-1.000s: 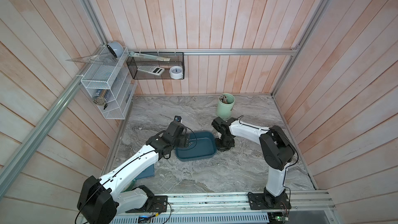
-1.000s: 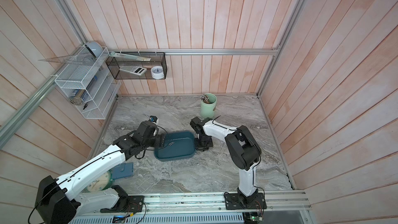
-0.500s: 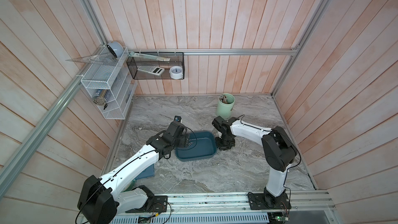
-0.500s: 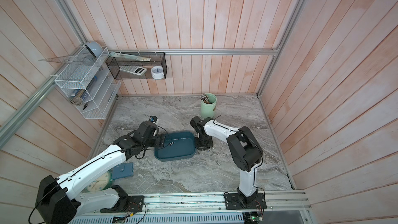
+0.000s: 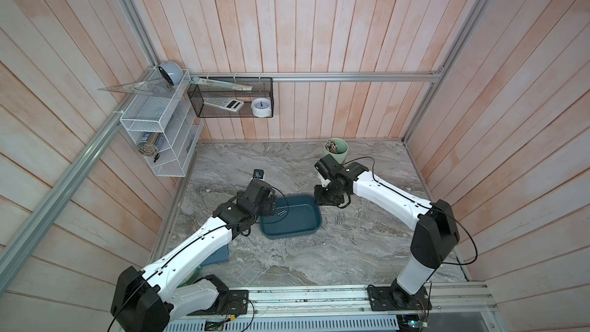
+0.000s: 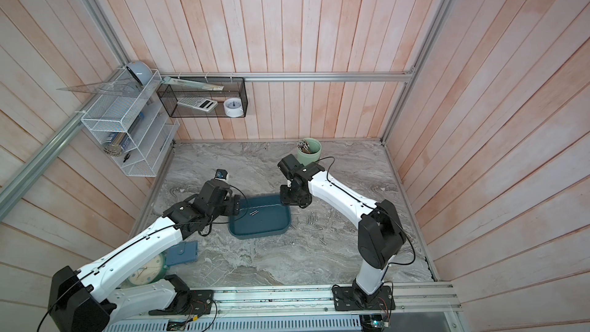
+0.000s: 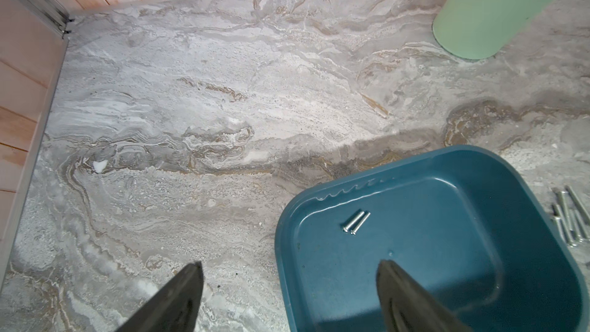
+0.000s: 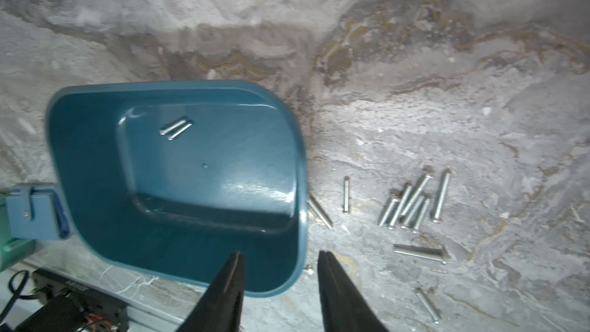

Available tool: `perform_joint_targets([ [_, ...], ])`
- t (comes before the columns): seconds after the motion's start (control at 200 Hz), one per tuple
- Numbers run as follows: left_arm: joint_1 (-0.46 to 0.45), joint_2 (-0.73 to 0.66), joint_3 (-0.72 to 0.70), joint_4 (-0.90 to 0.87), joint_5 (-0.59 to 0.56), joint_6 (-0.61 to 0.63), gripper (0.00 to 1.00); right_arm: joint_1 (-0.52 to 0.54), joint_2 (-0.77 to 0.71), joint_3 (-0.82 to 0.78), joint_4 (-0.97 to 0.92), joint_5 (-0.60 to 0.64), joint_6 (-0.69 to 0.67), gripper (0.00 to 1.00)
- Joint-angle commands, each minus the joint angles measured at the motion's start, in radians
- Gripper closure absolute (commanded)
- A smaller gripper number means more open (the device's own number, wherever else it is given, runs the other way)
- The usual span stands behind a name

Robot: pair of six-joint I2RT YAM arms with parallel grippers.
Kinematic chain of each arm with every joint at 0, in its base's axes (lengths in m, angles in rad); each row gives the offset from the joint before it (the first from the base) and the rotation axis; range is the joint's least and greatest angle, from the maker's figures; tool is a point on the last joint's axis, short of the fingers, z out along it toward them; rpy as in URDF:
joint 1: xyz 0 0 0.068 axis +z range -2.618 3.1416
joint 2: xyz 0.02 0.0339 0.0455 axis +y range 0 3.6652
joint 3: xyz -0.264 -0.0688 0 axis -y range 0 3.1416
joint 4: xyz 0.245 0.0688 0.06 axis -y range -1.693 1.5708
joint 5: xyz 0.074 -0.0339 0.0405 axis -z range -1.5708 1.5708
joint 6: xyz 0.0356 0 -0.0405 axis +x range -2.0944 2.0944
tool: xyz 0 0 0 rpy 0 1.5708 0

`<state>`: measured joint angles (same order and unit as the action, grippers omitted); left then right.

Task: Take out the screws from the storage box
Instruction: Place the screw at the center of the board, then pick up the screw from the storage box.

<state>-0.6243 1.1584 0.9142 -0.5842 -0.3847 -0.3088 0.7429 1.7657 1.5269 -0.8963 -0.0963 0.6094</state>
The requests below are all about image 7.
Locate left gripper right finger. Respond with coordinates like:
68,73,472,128
376,260,472,331

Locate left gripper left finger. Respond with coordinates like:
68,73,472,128
118,261,204,332

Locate teal plastic storage tray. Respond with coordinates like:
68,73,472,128
275,145,589,331

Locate pile of silver screws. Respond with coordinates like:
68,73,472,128
342,210,371,235

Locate removed screws on table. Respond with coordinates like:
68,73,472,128
551,185,589,247

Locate mint green cup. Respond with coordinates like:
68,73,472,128
433,0,554,60

